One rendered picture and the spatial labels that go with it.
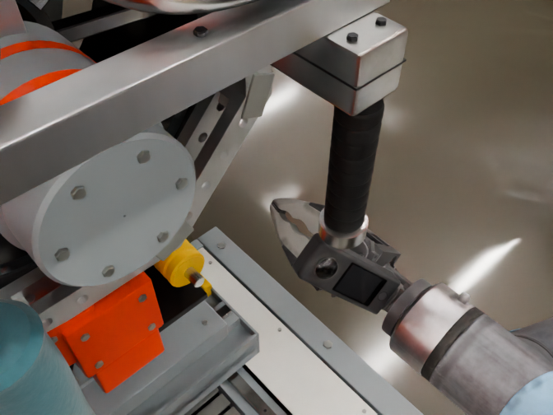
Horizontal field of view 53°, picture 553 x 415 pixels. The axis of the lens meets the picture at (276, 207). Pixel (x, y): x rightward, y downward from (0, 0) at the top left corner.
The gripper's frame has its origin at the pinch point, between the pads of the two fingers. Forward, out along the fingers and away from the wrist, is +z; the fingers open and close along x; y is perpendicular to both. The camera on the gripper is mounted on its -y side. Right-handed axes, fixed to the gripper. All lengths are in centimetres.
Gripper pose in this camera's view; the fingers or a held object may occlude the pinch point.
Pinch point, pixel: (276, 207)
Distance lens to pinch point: 68.0
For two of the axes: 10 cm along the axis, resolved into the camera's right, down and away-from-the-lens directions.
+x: 5.2, -8.3, -2.1
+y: 5.2, 1.2, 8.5
